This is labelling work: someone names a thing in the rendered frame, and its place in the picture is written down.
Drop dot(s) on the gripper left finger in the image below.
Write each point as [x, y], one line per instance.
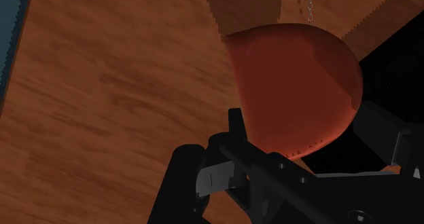
[185, 183]

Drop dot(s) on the red translucent bowl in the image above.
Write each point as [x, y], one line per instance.
[291, 91]

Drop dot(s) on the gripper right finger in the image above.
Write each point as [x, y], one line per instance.
[381, 130]

